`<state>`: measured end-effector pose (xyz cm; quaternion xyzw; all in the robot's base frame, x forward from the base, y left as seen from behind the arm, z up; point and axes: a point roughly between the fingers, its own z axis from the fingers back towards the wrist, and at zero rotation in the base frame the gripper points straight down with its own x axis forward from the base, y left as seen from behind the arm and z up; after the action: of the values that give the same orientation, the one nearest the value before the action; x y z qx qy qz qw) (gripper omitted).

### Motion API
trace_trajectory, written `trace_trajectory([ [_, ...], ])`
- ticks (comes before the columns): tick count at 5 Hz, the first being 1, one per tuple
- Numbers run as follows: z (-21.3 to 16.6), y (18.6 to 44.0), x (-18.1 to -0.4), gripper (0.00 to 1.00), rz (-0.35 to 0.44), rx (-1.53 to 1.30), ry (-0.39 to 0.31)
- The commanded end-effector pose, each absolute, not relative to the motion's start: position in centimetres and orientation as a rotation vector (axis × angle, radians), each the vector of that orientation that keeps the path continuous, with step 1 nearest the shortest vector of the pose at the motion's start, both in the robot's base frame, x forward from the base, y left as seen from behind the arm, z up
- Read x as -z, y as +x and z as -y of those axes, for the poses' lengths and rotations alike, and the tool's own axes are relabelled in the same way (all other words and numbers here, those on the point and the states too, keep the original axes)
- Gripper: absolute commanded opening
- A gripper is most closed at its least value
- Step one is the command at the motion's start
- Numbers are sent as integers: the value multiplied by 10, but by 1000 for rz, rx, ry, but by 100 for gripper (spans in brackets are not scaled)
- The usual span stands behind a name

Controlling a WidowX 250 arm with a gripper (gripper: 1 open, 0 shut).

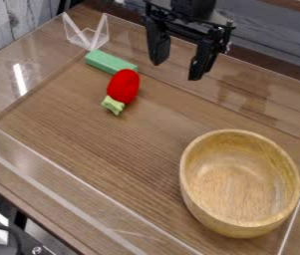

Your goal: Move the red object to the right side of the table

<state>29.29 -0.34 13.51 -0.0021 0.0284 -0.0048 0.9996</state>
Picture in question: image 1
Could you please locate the red plush strawberry toy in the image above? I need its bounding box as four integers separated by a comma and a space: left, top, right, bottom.
102, 69, 141, 116

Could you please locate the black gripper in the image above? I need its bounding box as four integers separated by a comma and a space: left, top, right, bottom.
144, 0, 236, 81

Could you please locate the green rectangular block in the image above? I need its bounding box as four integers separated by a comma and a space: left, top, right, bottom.
85, 50, 140, 75

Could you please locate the black table clamp bracket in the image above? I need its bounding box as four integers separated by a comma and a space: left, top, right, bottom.
9, 208, 57, 255

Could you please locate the wooden bowl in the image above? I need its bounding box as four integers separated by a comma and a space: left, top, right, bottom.
179, 129, 300, 238

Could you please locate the clear acrylic corner bracket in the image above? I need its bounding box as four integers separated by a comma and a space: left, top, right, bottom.
62, 13, 110, 51

